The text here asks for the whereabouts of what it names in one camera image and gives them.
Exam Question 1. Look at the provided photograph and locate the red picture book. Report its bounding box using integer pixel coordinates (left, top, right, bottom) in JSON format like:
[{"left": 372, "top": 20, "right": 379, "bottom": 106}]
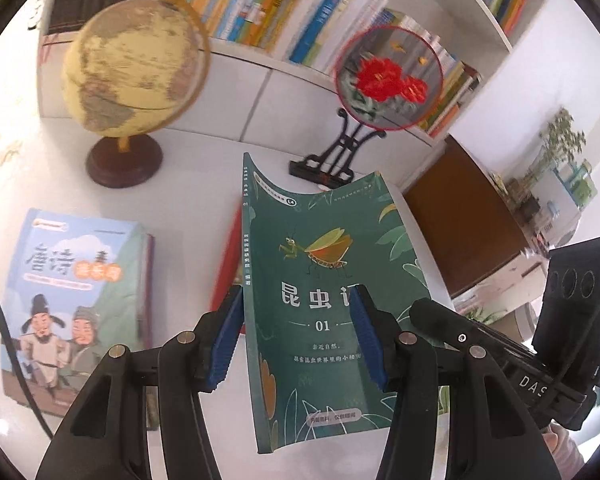
[{"left": 210, "top": 205, "right": 242, "bottom": 311}]

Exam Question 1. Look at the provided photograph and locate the potted green plant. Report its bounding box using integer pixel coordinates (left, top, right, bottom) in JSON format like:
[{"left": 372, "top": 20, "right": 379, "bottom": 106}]
[{"left": 522, "top": 107, "right": 586, "bottom": 186}]

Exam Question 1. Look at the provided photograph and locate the black fan stand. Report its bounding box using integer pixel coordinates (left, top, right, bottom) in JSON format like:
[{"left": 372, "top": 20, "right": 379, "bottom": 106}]
[{"left": 288, "top": 107, "right": 387, "bottom": 190}]

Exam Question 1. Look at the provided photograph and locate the operator hand pink sleeve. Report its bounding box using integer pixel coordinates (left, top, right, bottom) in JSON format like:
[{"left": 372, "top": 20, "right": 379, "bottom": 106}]
[{"left": 542, "top": 422, "right": 585, "bottom": 480}]

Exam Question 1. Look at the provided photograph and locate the red rimmed embroidered fan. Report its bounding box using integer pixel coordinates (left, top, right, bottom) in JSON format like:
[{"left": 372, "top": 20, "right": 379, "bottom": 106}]
[{"left": 334, "top": 25, "right": 443, "bottom": 131}]

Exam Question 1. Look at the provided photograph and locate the yellow globe wooden base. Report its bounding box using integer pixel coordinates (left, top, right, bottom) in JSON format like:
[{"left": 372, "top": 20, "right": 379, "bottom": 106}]
[{"left": 61, "top": 0, "right": 211, "bottom": 188}]

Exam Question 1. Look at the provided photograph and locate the row of shelf books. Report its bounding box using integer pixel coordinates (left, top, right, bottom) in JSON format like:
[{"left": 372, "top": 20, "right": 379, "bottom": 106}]
[{"left": 38, "top": 0, "right": 481, "bottom": 139}]

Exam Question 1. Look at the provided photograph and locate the brown wooden cabinet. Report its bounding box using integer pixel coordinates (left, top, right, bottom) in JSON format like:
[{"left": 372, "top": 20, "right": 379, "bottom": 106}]
[{"left": 403, "top": 136, "right": 529, "bottom": 297}]

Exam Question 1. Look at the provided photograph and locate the light blue Tang poetry book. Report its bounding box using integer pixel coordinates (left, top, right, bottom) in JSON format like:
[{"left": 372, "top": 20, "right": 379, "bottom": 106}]
[{"left": 1, "top": 209, "right": 148, "bottom": 416}]

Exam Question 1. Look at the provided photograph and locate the stack of sorted books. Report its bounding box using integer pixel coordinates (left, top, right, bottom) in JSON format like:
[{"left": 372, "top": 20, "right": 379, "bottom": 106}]
[{"left": 138, "top": 233, "right": 159, "bottom": 431}]

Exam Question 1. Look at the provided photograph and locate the green insect book 01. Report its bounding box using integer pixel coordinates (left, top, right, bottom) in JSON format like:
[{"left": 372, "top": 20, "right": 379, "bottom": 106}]
[{"left": 242, "top": 158, "right": 429, "bottom": 454}]

